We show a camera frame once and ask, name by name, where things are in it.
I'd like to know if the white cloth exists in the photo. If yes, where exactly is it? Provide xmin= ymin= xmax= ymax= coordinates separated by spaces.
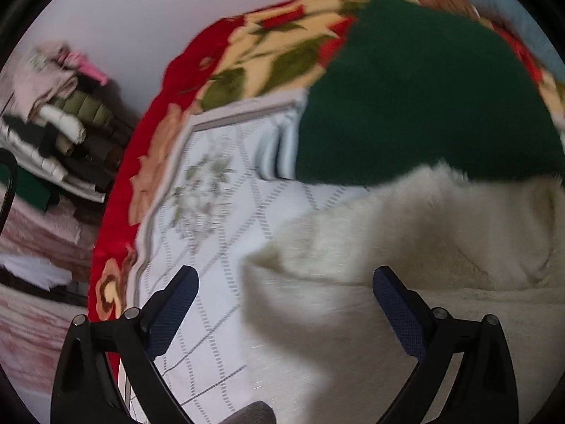
xmin=0 ymin=254 xmax=73 ymax=291

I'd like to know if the pink fluffy rug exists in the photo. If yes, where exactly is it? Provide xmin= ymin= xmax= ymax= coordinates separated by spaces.
xmin=0 ymin=203 xmax=102 ymax=381

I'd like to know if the white fluffy sweater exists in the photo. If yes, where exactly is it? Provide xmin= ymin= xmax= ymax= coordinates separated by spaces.
xmin=240 ymin=163 xmax=565 ymax=424

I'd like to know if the red floral blanket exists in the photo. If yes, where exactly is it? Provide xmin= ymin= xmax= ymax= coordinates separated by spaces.
xmin=87 ymin=0 xmax=565 ymax=372

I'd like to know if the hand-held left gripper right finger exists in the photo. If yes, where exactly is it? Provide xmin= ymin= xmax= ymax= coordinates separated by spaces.
xmin=372 ymin=266 xmax=519 ymax=424

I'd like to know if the light blue quilt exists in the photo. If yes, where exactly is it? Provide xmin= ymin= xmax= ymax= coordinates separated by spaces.
xmin=441 ymin=0 xmax=565 ymax=76

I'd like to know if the white diamond-patterned mat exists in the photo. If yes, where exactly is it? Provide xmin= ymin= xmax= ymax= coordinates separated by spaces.
xmin=126 ymin=90 xmax=371 ymax=424

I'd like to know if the pile of clothes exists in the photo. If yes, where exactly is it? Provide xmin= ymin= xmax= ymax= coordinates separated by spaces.
xmin=0 ymin=42 xmax=133 ymax=213

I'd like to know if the grey fuzzy object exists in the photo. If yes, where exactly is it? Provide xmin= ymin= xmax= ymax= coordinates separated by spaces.
xmin=221 ymin=401 xmax=276 ymax=424

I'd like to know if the dark green sweater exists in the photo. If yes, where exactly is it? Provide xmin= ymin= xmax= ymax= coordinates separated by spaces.
xmin=258 ymin=0 xmax=565 ymax=186

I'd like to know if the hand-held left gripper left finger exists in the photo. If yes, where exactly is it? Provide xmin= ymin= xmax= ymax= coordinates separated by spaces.
xmin=50 ymin=265 xmax=199 ymax=424

